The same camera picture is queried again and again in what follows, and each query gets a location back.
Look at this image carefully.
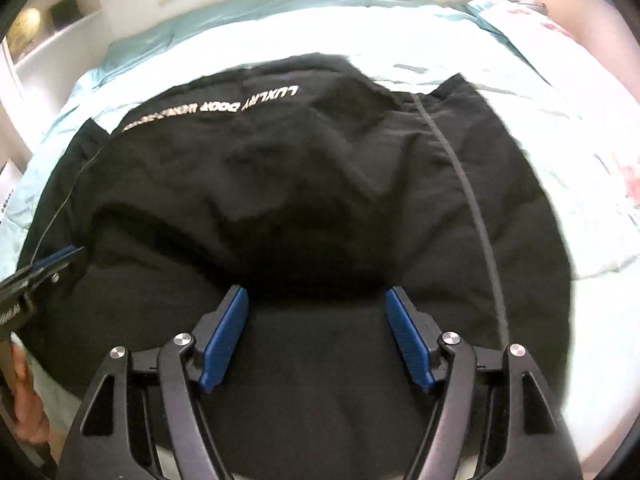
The dark picture frame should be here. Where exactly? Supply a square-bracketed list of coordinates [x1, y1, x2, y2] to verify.
[47, 0, 82, 29]

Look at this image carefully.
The yellow globe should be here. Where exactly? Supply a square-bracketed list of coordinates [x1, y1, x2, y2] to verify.
[7, 7, 44, 47]

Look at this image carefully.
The black hooded jacket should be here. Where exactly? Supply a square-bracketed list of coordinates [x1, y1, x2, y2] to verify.
[20, 52, 573, 480]

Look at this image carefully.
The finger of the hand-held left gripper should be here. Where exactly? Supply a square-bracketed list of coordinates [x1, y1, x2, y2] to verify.
[20, 245, 87, 287]

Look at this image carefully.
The person's left hand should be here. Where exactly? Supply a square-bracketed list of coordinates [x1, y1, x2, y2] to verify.
[9, 342, 52, 443]

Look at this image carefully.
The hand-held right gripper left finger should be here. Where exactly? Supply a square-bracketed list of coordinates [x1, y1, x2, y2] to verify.
[57, 285, 249, 480]

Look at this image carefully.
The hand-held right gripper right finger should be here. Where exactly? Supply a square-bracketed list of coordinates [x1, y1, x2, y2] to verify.
[385, 286, 583, 480]

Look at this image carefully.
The white printed box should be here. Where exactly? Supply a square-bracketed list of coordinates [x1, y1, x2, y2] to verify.
[0, 160, 23, 235]

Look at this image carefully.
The white wall shelf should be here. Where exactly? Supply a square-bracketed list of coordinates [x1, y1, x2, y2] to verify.
[0, 0, 108, 111]

